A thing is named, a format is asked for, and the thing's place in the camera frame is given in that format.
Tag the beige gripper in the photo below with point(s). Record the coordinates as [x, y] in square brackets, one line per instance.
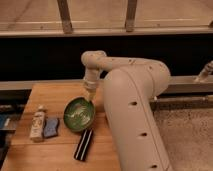
[90, 82]

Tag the green ceramic bowl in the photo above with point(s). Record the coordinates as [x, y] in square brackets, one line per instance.
[79, 114]

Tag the blue sponge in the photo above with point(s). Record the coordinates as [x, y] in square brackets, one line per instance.
[51, 126]

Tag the black white striped case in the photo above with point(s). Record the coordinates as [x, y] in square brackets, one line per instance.
[83, 145]

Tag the small white bottle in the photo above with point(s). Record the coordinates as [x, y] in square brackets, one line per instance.
[37, 126]

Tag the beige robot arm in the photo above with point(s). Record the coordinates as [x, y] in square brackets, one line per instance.
[127, 88]

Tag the wooden cutting board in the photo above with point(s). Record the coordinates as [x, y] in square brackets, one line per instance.
[57, 153]

